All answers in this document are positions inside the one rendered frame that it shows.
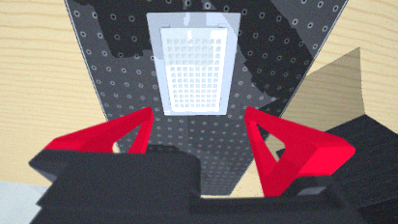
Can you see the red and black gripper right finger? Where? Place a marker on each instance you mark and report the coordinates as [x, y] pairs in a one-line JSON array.
[[308, 151]]

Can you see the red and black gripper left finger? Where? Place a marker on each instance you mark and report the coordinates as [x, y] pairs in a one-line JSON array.
[[101, 138]]

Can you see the white well plate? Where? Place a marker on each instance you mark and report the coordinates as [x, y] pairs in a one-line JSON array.
[[198, 82]]

